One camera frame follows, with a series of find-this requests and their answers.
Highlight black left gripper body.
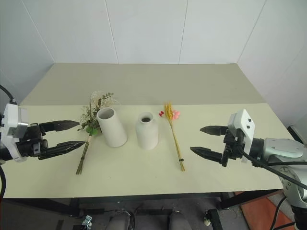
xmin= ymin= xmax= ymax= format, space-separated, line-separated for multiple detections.
xmin=15 ymin=122 xmax=49 ymax=161

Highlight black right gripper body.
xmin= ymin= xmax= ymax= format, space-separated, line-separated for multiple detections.
xmin=221 ymin=128 xmax=246 ymax=167

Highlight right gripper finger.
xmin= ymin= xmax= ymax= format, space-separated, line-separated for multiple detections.
xmin=200 ymin=126 xmax=228 ymax=137
xmin=189 ymin=146 xmax=225 ymax=165

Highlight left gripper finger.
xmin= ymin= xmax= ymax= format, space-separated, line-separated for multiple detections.
xmin=45 ymin=120 xmax=81 ymax=132
xmin=39 ymin=140 xmax=86 ymax=160

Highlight white cylindrical vase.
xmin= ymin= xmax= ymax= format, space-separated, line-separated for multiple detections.
xmin=96 ymin=107 xmax=128 ymax=148

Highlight white narrow-neck bottle vase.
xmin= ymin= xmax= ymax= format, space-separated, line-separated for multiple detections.
xmin=135 ymin=111 xmax=159 ymax=151

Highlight green dried flower bouquet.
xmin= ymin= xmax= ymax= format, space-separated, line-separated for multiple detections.
xmin=75 ymin=90 xmax=115 ymax=175

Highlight yellow wheat pink flower bouquet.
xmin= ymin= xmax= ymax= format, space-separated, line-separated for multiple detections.
xmin=159 ymin=102 xmax=186 ymax=173

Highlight caster wheel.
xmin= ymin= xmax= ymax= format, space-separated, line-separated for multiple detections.
xmin=203 ymin=209 xmax=213 ymax=226
xmin=81 ymin=215 xmax=94 ymax=228

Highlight orange floor mat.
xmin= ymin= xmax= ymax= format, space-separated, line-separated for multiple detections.
xmin=239 ymin=188 xmax=296 ymax=230

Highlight dark rounded shape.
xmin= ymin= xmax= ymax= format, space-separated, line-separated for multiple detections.
xmin=168 ymin=211 xmax=188 ymax=230
xmin=108 ymin=211 xmax=132 ymax=230

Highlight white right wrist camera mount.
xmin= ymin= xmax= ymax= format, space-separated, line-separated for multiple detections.
xmin=227 ymin=109 xmax=255 ymax=164

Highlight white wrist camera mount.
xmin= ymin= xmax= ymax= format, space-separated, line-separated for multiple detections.
xmin=227 ymin=109 xmax=255 ymax=164
xmin=0 ymin=103 xmax=28 ymax=164

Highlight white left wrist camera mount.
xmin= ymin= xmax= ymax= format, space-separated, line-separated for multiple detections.
xmin=0 ymin=103 xmax=28 ymax=164

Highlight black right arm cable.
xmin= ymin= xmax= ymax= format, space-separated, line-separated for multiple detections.
xmin=241 ymin=150 xmax=307 ymax=191

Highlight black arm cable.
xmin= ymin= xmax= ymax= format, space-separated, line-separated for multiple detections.
xmin=0 ymin=84 xmax=18 ymax=200
xmin=241 ymin=150 xmax=307 ymax=191

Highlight black table frame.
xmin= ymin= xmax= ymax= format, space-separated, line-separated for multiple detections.
xmin=0 ymin=188 xmax=284 ymax=218

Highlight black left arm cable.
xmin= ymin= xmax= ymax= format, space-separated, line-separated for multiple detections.
xmin=0 ymin=84 xmax=18 ymax=200

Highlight thin black torso cable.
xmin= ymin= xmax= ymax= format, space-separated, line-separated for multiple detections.
xmin=272 ymin=195 xmax=297 ymax=230

